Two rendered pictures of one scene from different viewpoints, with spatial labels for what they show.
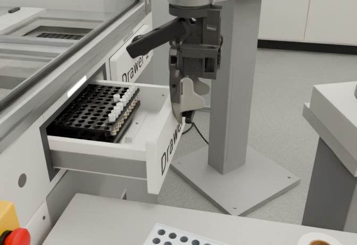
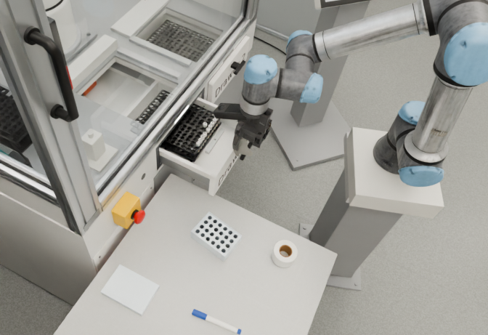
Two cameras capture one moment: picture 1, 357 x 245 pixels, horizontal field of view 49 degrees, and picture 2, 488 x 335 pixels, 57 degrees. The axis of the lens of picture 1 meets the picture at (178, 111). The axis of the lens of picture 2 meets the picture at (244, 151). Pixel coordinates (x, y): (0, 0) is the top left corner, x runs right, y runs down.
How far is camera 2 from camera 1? 75 cm
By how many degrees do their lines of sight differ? 25
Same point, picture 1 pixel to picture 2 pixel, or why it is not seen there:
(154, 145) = (214, 178)
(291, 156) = (367, 123)
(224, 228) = (246, 220)
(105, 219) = (184, 197)
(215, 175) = (292, 126)
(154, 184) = (212, 192)
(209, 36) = (260, 126)
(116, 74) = (211, 91)
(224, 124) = not seen: hidden behind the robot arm
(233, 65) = not seen: hidden behind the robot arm
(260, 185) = (326, 144)
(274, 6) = not seen: outside the picture
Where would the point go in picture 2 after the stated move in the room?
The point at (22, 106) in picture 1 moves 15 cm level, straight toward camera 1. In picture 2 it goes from (148, 145) to (152, 192)
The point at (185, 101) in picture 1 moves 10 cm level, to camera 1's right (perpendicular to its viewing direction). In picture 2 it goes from (241, 150) to (274, 158)
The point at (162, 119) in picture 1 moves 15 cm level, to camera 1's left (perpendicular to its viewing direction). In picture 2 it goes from (224, 160) to (175, 146)
